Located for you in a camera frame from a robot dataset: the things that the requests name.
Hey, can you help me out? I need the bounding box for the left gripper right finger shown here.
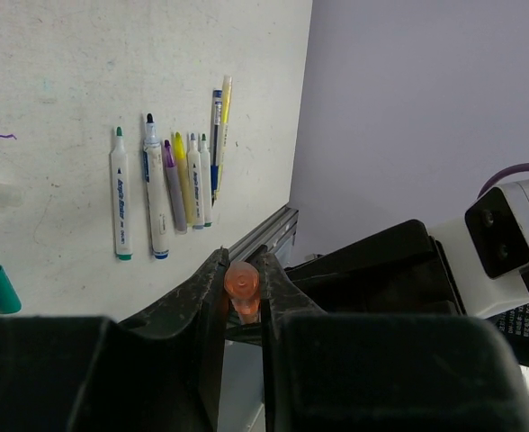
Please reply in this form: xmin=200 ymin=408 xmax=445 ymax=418
xmin=259 ymin=253 xmax=324 ymax=431

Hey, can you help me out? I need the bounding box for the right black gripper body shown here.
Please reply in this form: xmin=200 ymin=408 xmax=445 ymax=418
xmin=285 ymin=220 xmax=529 ymax=367

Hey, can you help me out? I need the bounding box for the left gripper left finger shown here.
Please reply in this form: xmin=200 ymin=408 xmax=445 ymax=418
xmin=67 ymin=248 xmax=229 ymax=431

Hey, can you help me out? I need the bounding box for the clear orange highlighter cap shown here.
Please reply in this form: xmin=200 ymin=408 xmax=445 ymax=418
xmin=223 ymin=261 xmax=261 ymax=316

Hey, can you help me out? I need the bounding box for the orange highlighter pen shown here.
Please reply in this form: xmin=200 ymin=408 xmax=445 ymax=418
xmin=223 ymin=261 xmax=262 ymax=326

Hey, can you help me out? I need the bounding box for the pink slim pen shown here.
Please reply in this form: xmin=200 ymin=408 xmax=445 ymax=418
xmin=164 ymin=139 xmax=187 ymax=234

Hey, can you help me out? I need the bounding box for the lavender acrylic marker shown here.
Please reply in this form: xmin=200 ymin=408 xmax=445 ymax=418
xmin=187 ymin=133 xmax=204 ymax=230

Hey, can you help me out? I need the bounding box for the green marker cap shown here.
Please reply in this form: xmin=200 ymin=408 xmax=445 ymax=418
xmin=0 ymin=265 xmax=22 ymax=315

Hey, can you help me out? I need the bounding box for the yellow highlighter pen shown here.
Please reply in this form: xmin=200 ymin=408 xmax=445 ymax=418
xmin=173 ymin=131 xmax=193 ymax=226

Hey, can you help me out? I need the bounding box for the blue ballpoint pen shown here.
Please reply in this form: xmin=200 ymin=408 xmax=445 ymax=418
xmin=211 ymin=89 xmax=222 ymax=202

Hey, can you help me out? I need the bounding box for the blue cap white marker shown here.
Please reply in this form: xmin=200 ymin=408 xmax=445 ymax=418
xmin=143 ymin=112 xmax=169 ymax=260

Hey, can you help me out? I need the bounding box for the yellow slim pen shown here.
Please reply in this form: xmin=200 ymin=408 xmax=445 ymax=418
xmin=215 ymin=75 xmax=233 ymax=197

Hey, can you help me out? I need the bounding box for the aluminium frame rail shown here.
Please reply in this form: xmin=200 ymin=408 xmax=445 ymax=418
xmin=217 ymin=207 xmax=299 ymax=431

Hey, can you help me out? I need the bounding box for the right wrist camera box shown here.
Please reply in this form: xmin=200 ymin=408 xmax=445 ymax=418
xmin=464 ymin=179 xmax=529 ymax=279

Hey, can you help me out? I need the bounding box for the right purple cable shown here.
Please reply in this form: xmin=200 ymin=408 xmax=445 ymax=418
xmin=476 ymin=162 xmax=529 ymax=197

